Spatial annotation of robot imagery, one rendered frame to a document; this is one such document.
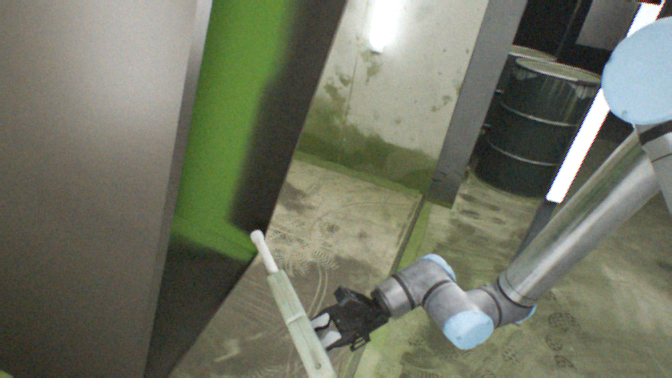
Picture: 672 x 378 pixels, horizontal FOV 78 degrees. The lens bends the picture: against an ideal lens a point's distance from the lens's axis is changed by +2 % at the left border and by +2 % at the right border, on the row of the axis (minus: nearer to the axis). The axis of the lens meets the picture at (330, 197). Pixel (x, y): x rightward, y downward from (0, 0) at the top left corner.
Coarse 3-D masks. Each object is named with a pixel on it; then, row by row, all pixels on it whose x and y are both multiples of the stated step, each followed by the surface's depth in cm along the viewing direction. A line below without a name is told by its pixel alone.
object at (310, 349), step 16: (256, 240) 110; (272, 272) 100; (272, 288) 95; (288, 288) 94; (288, 304) 91; (288, 320) 88; (304, 320) 87; (304, 336) 84; (304, 352) 81; (320, 352) 80; (320, 368) 78
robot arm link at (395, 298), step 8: (384, 280) 94; (392, 280) 92; (376, 288) 94; (384, 288) 91; (392, 288) 91; (400, 288) 90; (384, 296) 90; (392, 296) 90; (400, 296) 90; (392, 304) 89; (400, 304) 90; (408, 304) 90; (392, 312) 90; (400, 312) 90; (408, 312) 92
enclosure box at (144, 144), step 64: (0, 0) 41; (64, 0) 39; (128, 0) 37; (192, 0) 36; (256, 0) 93; (320, 0) 89; (0, 64) 45; (64, 64) 43; (128, 64) 40; (192, 64) 40; (256, 64) 100; (320, 64) 96; (0, 128) 49; (64, 128) 47; (128, 128) 44; (192, 128) 114; (256, 128) 108; (0, 192) 55; (64, 192) 52; (128, 192) 49; (192, 192) 125; (256, 192) 118; (0, 256) 62; (64, 256) 58; (128, 256) 54; (192, 256) 119; (256, 256) 125; (0, 320) 71; (64, 320) 65; (128, 320) 61; (192, 320) 103
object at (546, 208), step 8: (632, 16) 133; (624, 32) 137; (600, 80) 144; (592, 96) 148; (584, 112) 150; (568, 144) 157; (544, 200) 166; (544, 208) 167; (552, 208) 165; (536, 216) 169; (544, 216) 168; (536, 224) 171; (544, 224) 169; (528, 232) 174; (536, 232) 172; (528, 240) 175; (520, 248) 178
